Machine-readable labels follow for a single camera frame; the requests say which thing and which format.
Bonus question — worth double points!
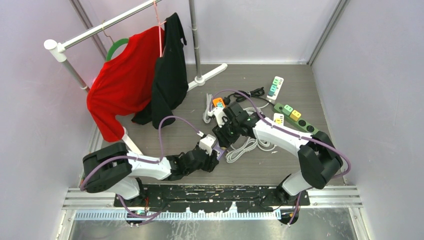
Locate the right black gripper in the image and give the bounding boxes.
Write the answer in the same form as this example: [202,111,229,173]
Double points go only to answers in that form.
[212,117,240,149]

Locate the orange power strip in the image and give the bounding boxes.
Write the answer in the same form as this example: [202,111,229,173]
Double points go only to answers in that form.
[212,97,226,108]

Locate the purple power strip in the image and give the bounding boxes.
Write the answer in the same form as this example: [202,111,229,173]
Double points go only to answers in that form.
[213,145,227,161]

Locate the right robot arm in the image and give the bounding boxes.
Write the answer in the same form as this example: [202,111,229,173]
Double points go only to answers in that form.
[206,102,343,206]

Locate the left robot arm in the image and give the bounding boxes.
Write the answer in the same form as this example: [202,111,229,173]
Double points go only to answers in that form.
[80,142,223,207]

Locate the white power strip near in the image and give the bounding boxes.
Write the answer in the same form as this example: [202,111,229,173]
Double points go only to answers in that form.
[273,112,285,126]

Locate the white power strip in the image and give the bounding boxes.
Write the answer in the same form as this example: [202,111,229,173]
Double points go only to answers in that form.
[266,76,284,103]
[273,112,285,126]

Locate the teal adapters on far strip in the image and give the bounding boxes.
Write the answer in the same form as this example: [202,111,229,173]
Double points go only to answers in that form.
[267,84,277,98]

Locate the yellow adapter on green strip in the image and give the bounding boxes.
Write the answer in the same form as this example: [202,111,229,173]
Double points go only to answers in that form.
[289,110,302,122]

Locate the white power strip far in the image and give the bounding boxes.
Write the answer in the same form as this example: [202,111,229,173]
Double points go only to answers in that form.
[266,76,284,103]

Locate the green power strip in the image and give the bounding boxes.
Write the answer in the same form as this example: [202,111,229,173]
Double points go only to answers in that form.
[273,103,319,134]

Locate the black garment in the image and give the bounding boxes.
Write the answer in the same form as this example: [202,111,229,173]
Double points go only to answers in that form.
[131,12,189,129]

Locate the red t-shirt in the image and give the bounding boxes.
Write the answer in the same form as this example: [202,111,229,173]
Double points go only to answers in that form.
[86,26,160,143]

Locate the pink clothes hanger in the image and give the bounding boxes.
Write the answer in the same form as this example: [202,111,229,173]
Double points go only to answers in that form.
[152,0,166,57]

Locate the green clothes hanger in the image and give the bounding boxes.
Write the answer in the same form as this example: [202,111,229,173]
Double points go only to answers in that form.
[105,38,129,62]

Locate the metal clothes rack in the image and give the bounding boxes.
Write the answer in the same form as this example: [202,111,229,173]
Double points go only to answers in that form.
[43,0,228,157]

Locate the far strip grey cord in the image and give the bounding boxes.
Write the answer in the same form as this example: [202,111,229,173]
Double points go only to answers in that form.
[243,101,270,115]

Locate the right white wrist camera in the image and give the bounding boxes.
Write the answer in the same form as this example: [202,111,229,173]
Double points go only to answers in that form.
[207,107,228,128]

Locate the black power cord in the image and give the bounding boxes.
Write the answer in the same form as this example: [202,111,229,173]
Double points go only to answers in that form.
[222,87,276,107]

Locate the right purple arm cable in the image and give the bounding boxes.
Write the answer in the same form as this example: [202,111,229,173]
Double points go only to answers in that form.
[211,89,352,180]

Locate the near strip grey cord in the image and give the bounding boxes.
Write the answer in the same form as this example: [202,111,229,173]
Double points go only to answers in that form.
[255,137,279,153]

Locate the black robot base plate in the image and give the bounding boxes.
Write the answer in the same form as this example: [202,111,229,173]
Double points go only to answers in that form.
[124,184,296,213]

